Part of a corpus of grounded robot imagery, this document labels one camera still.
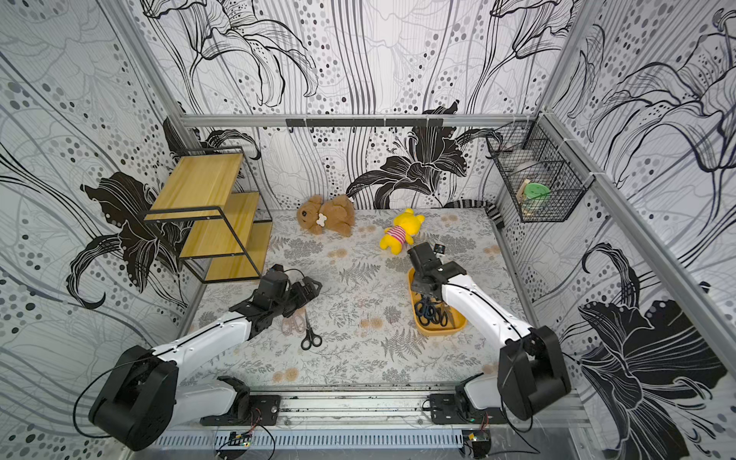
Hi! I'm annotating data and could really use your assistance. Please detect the green lidded jar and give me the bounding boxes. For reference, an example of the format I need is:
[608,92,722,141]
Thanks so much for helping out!
[521,182,551,215]

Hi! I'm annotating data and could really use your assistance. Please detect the blue handled scissors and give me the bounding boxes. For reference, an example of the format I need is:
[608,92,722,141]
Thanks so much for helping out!
[434,305,450,328]

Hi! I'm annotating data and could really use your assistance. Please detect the yellow storage box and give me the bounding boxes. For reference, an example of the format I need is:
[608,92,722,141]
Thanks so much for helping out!
[407,268,467,337]

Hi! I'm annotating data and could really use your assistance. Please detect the all black scissors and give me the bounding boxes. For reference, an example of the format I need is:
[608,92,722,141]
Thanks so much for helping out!
[414,297,436,327]

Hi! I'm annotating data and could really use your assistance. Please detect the wooden tiered shelf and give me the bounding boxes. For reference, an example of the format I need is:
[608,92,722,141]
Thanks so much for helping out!
[143,146,273,284]

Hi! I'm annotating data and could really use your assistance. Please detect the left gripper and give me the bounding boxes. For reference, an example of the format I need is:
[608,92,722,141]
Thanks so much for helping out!
[270,277,324,317]

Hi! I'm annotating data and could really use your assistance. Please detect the yellow plush bear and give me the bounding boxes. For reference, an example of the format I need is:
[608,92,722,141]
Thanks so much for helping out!
[379,209,426,255]

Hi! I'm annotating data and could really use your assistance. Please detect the black wall hook rail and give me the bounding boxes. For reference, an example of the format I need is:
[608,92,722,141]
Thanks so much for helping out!
[286,116,445,128]

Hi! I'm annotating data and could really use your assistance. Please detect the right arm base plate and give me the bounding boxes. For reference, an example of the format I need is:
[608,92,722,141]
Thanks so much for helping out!
[423,393,506,426]

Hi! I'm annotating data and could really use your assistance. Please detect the brown teddy bear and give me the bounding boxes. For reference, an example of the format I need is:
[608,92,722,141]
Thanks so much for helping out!
[296,195,356,237]

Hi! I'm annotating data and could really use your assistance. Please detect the white cable duct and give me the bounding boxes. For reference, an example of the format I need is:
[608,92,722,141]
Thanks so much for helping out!
[146,429,465,452]

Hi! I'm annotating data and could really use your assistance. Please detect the black scissors long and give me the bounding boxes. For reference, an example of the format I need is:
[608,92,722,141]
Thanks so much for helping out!
[300,312,323,351]

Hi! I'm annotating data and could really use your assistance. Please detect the black wire basket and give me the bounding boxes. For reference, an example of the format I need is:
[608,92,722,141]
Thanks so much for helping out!
[485,121,587,223]

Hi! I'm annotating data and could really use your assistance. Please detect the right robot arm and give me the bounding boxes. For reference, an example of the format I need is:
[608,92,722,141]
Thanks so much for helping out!
[408,243,571,421]

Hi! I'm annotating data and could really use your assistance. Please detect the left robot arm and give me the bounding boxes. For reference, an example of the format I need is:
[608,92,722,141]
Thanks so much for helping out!
[87,264,322,452]

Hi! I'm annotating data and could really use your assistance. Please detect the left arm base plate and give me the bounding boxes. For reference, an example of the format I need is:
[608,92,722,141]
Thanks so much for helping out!
[199,376,282,427]

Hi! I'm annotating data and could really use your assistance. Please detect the pink scissors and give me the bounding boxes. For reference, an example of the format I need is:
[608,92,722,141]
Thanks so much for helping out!
[281,309,306,337]

